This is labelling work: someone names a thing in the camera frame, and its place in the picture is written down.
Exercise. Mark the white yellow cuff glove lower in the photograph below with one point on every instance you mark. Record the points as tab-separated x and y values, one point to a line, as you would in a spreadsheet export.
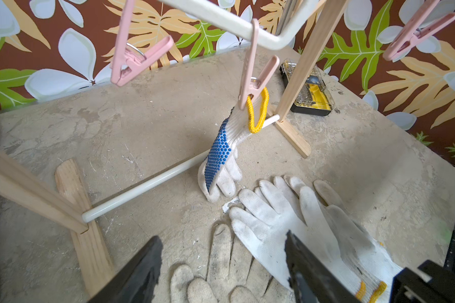
349	252

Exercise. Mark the yellow screwdriver bit set case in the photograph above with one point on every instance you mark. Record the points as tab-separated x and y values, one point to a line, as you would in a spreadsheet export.
314	97

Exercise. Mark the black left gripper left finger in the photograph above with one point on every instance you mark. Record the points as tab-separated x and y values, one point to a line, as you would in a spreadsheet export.
137	279

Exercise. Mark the white yellow cuff glove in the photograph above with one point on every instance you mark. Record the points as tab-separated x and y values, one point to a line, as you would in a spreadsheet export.
262	225
349	252

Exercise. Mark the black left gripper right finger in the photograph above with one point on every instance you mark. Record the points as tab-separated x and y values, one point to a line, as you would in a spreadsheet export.
310	280

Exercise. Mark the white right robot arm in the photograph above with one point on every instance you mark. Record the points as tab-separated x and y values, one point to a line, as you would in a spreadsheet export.
440	287

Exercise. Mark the blue dotted yellow cuff glove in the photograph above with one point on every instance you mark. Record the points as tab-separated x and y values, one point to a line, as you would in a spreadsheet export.
219	172

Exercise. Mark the white yellow cuff glove upper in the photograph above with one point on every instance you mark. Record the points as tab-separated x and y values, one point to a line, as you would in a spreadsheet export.
262	225

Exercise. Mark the white clip hanger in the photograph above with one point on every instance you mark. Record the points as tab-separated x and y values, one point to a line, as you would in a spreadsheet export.
222	19

